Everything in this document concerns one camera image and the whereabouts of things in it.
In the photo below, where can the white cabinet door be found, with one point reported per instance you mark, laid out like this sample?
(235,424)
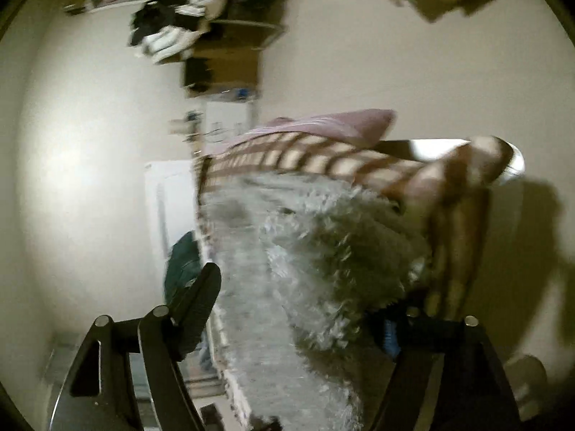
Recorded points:
(168,197)

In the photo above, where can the pile of black white clothes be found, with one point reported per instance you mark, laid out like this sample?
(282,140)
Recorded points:
(179,13)

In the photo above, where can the brown cardboard box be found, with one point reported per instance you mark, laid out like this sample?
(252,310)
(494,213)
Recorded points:
(233,60)

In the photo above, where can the pink pillow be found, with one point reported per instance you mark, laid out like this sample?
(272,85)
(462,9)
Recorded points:
(341,123)

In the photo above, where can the white rounded object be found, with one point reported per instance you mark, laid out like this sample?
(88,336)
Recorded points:
(530,384)

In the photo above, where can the white paper box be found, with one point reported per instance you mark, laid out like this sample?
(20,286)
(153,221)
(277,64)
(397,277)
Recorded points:
(227,119)

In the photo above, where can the brown checkered blanket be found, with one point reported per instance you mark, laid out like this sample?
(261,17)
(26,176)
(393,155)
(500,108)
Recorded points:
(323,161)

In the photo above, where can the grey shaggy blanket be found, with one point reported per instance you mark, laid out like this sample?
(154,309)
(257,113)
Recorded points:
(287,278)

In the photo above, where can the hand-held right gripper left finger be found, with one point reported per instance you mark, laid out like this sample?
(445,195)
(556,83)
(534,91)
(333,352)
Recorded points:
(197,298)

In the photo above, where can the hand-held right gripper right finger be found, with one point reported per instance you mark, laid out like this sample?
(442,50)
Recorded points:
(391,339)

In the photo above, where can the dark green cloth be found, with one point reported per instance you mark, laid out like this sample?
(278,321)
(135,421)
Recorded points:
(182,265)

